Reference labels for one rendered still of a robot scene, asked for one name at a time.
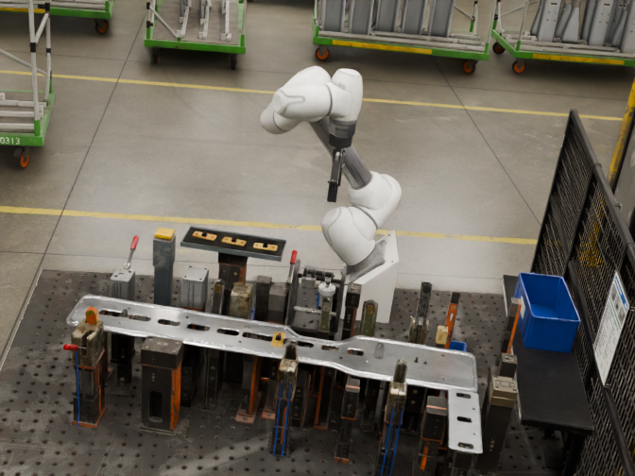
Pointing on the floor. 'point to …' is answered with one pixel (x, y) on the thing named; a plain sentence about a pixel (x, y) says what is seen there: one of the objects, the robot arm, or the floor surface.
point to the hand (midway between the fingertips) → (334, 190)
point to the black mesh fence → (555, 458)
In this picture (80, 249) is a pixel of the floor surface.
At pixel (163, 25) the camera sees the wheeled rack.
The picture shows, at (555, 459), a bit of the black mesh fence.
